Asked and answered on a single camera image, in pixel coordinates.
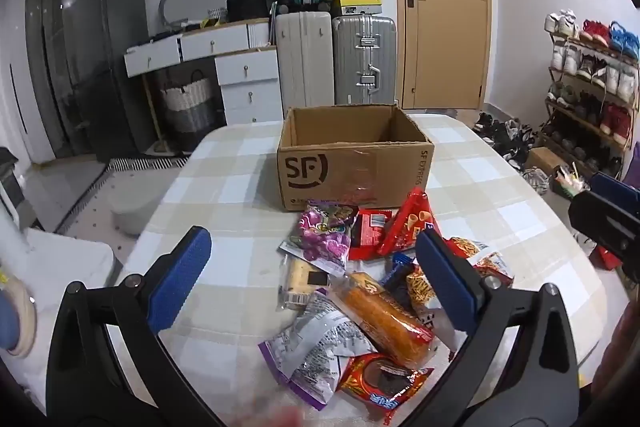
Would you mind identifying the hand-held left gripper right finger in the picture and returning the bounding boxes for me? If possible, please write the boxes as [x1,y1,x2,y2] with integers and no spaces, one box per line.
[400,228,596,427]

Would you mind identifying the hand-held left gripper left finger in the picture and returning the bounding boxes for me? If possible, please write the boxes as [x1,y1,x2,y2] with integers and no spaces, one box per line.
[46,226,226,427]

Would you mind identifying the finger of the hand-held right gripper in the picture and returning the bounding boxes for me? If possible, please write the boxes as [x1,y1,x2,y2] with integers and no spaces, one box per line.
[591,172,640,210]
[569,191,640,283]

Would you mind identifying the snack packets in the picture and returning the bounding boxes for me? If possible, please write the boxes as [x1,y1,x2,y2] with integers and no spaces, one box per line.
[447,237,515,290]

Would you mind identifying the blue cookie packet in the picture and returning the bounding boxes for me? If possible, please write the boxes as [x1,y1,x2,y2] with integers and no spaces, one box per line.
[380,252,418,308]

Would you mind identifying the red triangular chips bag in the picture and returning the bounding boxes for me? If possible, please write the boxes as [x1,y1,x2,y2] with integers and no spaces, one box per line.
[376,187,441,257]

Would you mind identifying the orange bread packet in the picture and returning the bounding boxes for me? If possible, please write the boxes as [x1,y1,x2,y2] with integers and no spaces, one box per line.
[332,272,441,370]

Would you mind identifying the small red snack packet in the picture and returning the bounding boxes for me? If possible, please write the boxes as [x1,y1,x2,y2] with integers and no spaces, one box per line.
[348,208,396,262]

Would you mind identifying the clear yellow cake packet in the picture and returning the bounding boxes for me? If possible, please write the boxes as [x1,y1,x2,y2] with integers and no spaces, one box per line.
[277,254,346,310]

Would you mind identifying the red round cookie packet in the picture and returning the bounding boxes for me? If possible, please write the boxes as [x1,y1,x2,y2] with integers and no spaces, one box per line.
[337,353,435,420]

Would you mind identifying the purple candy bag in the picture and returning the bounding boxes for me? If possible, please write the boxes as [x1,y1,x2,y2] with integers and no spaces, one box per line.
[278,202,360,275]

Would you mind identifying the brown cardboard box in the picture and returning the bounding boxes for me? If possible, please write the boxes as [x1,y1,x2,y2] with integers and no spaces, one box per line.
[276,104,435,214]

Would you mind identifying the wooden shoe rack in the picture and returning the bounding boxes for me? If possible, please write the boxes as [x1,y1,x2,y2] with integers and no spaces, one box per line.
[540,9,640,180]

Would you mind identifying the small cardboard box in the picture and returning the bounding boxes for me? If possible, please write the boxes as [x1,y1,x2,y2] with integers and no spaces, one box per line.
[525,147,568,178]

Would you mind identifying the grey round stool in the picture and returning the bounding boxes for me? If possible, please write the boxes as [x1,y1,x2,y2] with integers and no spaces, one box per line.
[110,189,166,235]

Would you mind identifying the checked tablecloth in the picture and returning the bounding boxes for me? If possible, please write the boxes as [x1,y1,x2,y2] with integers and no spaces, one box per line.
[107,114,608,427]

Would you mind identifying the striped edge beige rug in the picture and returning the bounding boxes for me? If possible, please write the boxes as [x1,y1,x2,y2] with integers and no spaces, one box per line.
[55,154,193,238]

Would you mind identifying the white chair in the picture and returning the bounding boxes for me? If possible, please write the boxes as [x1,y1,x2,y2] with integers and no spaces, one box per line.
[22,227,121,308]

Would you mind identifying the pile of dark shoes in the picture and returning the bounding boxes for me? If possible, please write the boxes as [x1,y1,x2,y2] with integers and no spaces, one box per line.
[472,112,538,168]

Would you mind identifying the silver purple snack packet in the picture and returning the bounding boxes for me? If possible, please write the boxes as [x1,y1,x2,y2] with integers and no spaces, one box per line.
[258,289,378,410]

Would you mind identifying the woven laundry basket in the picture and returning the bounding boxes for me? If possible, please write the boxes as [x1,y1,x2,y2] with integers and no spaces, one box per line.
[160,69,216,138]

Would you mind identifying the white desk with drawers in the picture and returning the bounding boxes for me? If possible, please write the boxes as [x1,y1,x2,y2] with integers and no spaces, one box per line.
[124,19,281,125]

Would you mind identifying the dark grey refrigerator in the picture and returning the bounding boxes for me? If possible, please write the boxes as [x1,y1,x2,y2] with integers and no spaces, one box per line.
[62,0,166,158]

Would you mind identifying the wooden door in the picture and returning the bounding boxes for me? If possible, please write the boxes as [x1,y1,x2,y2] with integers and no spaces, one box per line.
[390,0,491,110]

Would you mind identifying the silver suitcase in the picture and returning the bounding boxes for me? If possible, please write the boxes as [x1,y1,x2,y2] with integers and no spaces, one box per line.
[331,16,397,106]

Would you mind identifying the beige suitcase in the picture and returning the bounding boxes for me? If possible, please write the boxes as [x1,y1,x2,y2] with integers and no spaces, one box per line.
[275,11,335,108]

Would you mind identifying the black bin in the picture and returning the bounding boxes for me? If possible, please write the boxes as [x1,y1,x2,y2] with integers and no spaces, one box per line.
[225,0,271,22]

